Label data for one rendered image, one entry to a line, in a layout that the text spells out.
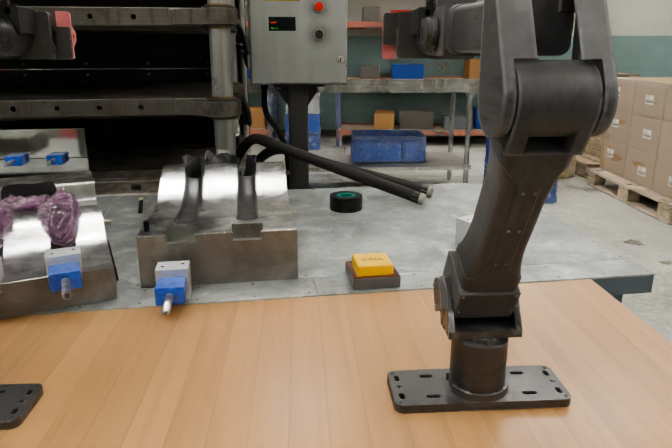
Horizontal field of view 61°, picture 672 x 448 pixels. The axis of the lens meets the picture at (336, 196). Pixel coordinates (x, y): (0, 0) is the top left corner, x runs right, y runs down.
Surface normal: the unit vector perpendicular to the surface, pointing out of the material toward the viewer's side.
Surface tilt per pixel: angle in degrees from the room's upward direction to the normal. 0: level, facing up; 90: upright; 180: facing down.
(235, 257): 90
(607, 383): 0
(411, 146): 91
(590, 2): 64
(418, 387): 0
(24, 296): 90
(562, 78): 58
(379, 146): 93
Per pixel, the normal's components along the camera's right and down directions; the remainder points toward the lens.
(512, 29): 0.06, -0.20
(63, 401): 0.00, -0.97
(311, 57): 0.15, 0.26
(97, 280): 0.44, 0.23
